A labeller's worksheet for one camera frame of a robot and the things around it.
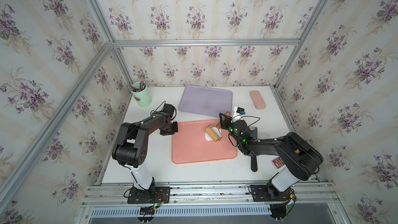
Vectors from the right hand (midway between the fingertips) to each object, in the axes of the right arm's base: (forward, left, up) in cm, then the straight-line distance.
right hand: (221, 115), depth 88 cm
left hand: (-5, +28, -13) cm, 31 cm away
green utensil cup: (+16, +51, +2) cm, 53 cm away
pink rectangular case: (+23, -30, -13) cm, 40 cm away
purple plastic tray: (+22, +8, -13) cm, 27 cm away
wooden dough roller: (-7, +3, -8) cm, 11 cm away
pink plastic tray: (-12, +18, -14) cm, 26 cm away
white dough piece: (-8, +7, -10) cm, 15 cm away
